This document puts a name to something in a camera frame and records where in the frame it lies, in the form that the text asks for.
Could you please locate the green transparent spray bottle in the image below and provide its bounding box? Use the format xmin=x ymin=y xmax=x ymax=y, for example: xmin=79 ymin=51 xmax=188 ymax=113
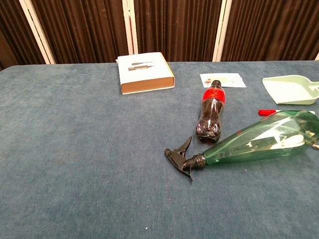
xmin=163 ymin=109 xmax=319 ymax=182

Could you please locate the cola bottle with red label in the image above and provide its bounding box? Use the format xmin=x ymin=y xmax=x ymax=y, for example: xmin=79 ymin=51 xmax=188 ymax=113
xmin=195 ymin=79 xmax=227 ymax=144

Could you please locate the marker with red cap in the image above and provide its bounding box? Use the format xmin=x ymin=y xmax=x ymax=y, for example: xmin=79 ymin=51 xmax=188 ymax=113
xmin=258 ymin=109 xmax=316 ymax=117

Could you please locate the pale green dustpan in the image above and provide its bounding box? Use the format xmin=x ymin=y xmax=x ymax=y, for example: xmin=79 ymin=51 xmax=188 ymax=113
xmin=262 ymin=74 xmax=319 ymax=105

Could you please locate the white printed card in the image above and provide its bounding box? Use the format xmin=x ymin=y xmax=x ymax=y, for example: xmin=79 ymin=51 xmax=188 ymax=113
xmin=199 ymin=73 xmax=247 ymax=88

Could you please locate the dark brown curtain panel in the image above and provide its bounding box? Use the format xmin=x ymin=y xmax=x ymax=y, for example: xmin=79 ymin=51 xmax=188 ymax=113
xmin=30 ymin=0 xmax=129 ymax=64
xmin=134 ymin=0 xmax=222 ymax=62
xmin=220 ymin=0 xmax=319 ymax=62
xmin=0 ymin=0 xmax=46 ymax=72

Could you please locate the white cardboard box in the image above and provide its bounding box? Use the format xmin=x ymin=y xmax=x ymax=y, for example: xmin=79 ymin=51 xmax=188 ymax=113
xmin=117 ymin=51 xmax=175 ymax=95

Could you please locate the blue velvet tablecloth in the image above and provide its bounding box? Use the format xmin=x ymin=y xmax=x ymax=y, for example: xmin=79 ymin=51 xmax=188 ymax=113
xmin=0 ymin=61 xmax=319 ymax=239

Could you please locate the white frame post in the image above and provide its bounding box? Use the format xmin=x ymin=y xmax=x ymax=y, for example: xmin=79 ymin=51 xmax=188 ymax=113
xmin=122 ymin=0 xmax=139 ymax=55
xmin=212 ymin=0 xmax=234 ymax=62
xmin=18 ymin=0 xmax=56 ymax=65

